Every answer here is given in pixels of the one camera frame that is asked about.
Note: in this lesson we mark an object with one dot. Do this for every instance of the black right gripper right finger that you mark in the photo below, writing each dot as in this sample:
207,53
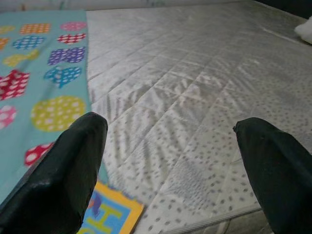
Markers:
282,175

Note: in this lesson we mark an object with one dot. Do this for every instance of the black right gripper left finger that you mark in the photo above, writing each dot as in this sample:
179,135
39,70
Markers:
56,185

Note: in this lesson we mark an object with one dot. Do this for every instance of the white printed pillow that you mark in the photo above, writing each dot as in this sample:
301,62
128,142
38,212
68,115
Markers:
306,31

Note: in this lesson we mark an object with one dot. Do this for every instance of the blue yellow-bordered children's book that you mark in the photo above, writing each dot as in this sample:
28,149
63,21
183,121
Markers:
117,214

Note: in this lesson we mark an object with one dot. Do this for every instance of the teal mat with coloured shapes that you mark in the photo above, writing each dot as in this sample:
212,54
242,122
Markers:
36,90

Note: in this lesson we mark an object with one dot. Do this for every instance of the white quilted mattress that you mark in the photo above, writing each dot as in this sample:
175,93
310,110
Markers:
195,97

